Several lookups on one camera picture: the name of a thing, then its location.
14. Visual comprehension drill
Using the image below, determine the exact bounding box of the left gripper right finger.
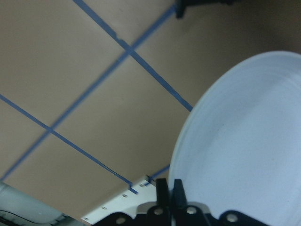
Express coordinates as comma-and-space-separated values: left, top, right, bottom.
173, 179, 265, 226

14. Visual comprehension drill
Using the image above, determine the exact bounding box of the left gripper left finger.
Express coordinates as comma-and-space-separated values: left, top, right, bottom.
95, 178, 172, 226

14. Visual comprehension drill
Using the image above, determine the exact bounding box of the blue plate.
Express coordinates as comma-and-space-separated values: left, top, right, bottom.
168, 51, 301, 226

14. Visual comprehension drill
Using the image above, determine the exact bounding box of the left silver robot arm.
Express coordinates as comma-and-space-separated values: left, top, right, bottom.
0, 179, 264, 226

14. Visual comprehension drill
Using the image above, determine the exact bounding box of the black dish rack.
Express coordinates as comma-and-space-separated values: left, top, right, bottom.
174, 0, 237, 19

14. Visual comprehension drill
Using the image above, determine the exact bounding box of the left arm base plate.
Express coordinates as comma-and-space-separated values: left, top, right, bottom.
81, 179, 157, 225

